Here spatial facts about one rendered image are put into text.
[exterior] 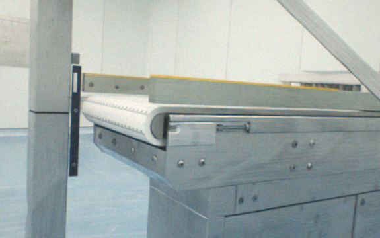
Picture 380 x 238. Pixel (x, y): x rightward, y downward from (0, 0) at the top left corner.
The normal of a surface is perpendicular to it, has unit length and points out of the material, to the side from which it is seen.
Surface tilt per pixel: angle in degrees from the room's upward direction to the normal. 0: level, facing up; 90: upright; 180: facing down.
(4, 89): 90
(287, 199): 90
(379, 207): 90
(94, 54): 90
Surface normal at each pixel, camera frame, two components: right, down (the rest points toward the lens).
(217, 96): 0.55, 0.11
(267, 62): -0.76, 0.01
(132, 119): -0.81, -0.18
